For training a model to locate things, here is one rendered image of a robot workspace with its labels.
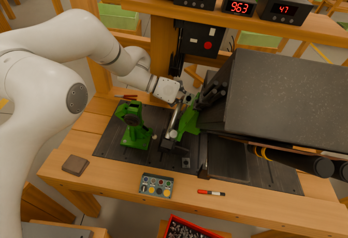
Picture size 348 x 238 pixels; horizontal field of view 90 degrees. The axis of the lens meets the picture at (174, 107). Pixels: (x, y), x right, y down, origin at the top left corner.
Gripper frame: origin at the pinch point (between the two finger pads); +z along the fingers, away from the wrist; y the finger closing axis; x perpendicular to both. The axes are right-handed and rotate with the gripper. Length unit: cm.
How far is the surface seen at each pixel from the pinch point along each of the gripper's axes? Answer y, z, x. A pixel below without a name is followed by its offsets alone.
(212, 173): -23.9, 15.8, -18.8
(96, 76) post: -7, -51, 41
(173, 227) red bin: -54, 13, -11
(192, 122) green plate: -9.3, 4.9, -7.3
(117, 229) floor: -118, 0, 58
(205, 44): 24.4, -1.6, -4.6
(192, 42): 23.4, -7.0, -3.1
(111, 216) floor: -114, -8, 66
